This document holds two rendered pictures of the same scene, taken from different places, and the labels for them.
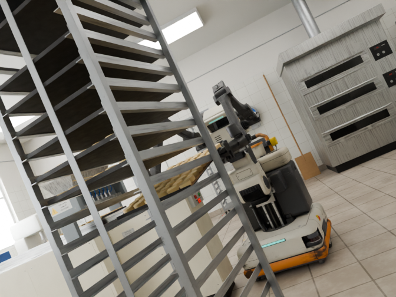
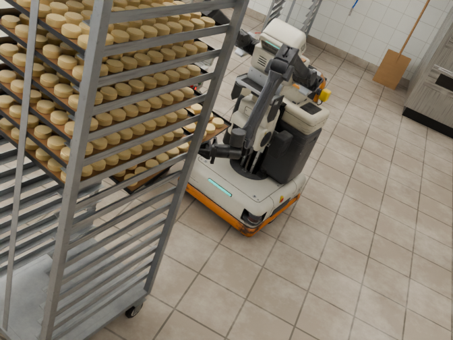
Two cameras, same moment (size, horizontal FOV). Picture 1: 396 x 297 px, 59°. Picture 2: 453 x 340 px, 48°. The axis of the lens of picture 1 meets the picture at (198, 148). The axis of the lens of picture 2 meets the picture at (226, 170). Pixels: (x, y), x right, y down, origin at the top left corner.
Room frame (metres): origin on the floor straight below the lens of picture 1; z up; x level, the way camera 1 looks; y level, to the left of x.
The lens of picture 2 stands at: (-0.03, -0.22, 2.07)
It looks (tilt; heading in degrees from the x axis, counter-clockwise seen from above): 34 degrees down; 0
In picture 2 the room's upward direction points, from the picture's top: 21 degrees clockwise
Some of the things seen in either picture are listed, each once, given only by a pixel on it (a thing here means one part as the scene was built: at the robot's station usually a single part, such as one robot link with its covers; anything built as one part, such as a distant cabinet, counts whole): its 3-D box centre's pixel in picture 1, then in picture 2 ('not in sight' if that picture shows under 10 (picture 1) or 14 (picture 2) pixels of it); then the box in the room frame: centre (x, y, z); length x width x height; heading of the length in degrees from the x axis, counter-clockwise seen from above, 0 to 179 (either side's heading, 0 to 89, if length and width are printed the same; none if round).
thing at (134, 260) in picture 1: (134, 260); (51, 175); (1.52, 0.45, 0.69); 0.64 x 0.03 x 0.03; 156
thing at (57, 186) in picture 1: (80, 181); not in sight; (2.91, 1.01, 1.25); 0.56 x 0.29 x 0.14; 164
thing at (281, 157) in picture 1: (264, 185); (273, 124); (2.87, -0.37, 0.59); 0.55 x 0.34 x 0.83; 66
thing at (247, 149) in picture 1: (234, 156); (258, 93); (2.52, -0.21, 0.92); 0.28 x 0.16 x 0.22; 66
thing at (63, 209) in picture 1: (92, 208); not in sight; (2.91, 1.01, 1.01); 0.72 x 0.33 x 0.34; 164
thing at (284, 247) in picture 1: (286, 238); (244, 180); (2.79, -0.34, 0.16); 0.67 x 0.64 x 0.25; 156
